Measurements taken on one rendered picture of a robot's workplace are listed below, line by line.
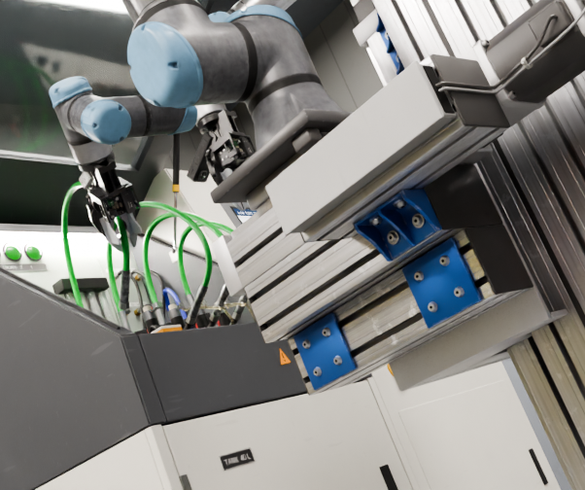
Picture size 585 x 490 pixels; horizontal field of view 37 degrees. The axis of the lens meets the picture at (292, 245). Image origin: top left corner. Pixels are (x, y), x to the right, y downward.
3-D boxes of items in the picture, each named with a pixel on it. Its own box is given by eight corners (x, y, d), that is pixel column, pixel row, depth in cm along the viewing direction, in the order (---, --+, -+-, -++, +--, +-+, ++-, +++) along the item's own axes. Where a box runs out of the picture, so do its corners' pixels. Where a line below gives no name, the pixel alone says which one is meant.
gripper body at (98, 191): (109, 227, 165) (86, 171, 160) (92, 215, 172) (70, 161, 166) (143, 210, 168) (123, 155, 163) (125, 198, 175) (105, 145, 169)
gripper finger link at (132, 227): (142, 254, 173) (123, 216, 168) (130, 245, 178) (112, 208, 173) (155, 245, 174) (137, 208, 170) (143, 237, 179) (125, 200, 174)
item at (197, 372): (167, 422, 144) (138, 333, 148) (151, 431, 146) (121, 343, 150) (363, 378, 193) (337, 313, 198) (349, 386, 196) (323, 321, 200)
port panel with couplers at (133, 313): (142, 364, 216) (104, 253, 225) (133, 368, 218) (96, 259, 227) (178, 359, 227) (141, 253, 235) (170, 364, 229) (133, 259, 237)
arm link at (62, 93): (56, 93, 152) (39, 87, 159) (78, 150, 158) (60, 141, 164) (95, 77, 156) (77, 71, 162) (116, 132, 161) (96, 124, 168)
